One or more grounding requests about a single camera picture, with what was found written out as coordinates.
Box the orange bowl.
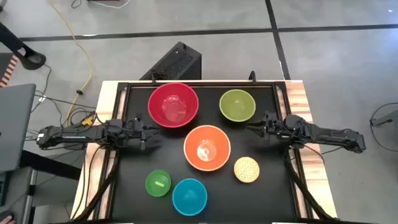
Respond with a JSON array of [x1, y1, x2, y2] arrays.
[[183, 124, 232, 172]]

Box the small perforated strainer bowl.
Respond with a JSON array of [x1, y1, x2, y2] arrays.
[[233, 156, 261, 184]]

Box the blue bowl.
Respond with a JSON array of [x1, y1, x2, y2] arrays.
[[172, 178, 208, 217]]

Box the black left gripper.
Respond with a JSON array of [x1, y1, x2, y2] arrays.
[[123, 116, 163, 151]]

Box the white floor cable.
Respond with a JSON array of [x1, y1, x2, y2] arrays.
[[89, 0, 132, 9]]

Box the large red bowl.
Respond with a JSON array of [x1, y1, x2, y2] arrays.
[[147, 82, 200, 129]]

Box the black computer tower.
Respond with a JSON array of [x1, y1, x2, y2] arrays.
[[139, 41, 202, 82]]

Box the grey laptop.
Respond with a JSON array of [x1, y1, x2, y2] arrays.
[[0, 83, 37, 172]]

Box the black stand foot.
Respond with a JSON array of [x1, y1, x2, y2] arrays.
[[0, 21, 47, 71]]

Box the grey stand leg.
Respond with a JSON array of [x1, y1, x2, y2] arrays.
[[371, 109, 398, 127]]

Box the small bright green bowl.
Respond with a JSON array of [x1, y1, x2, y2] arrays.
[[145, 169, 172, 198]]

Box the black floor cable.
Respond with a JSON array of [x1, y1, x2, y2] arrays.
[[30, 63, 98, 110]]

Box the black table mat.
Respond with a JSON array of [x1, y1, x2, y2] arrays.
[[111, 85, 297, 222]]

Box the black cable loop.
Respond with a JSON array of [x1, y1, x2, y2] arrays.
[[369, 102, 398, 153]]

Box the olive green bowl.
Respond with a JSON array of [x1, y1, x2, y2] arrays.
[[219, 89, 257, 123]]

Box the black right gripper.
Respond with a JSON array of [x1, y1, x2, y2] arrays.
[[247, 111, 285, 138]]

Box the yellow floor cable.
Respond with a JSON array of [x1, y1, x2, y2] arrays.
[[49, 0, 95, 127]]

